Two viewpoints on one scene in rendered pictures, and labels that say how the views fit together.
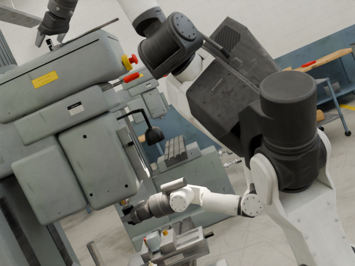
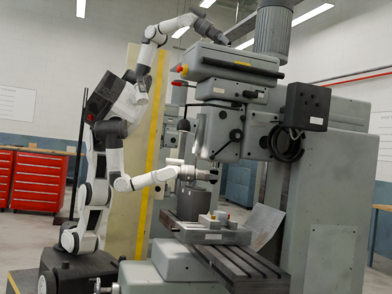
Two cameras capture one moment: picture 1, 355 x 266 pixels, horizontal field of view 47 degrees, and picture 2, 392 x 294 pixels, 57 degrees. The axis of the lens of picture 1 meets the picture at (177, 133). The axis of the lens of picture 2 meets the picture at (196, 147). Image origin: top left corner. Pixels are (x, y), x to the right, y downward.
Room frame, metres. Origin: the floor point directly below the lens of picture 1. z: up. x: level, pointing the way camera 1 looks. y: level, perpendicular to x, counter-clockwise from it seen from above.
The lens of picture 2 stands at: (3.26, -0.60, 1.36)
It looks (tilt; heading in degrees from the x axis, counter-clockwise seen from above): 0 degrees down; 156
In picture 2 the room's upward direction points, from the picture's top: 7 degrees clockwise
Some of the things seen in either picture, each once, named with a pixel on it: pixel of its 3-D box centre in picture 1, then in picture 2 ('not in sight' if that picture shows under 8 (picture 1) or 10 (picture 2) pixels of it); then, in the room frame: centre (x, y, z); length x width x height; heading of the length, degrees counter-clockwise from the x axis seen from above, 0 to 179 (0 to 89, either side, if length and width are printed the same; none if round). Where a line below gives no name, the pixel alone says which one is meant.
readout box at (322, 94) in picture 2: not in sight; (307, 107); (1.90, 0.56, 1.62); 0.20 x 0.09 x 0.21; 84
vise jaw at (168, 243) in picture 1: (168, 240); (209, 221); (1.68, 0.22, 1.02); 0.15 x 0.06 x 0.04; 177
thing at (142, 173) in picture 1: (133, 153); (199, 133); (1.53, 0.18, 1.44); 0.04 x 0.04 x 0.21; 84
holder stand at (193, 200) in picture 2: not in sight; (193, 202); (1.18, 0.36, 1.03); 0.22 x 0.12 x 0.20; 2
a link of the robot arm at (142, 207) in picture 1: (151, 208); (196, 174); (1.51, 0.21, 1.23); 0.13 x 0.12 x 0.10; 160
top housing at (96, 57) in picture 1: (61, 76); (228, 68); (1.54, 0.31, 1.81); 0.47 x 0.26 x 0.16; 84
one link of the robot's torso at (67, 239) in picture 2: not in sight; (81, 240); (0.81, -0.24, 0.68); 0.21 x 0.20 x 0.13; 13
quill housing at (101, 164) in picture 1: (103, 159); (219, 131); (1.54, 0.30, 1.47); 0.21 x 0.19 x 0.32; 174
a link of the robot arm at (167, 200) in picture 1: (175, 197); (175, 169); (1.46, 0.10, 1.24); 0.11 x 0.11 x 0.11; 70
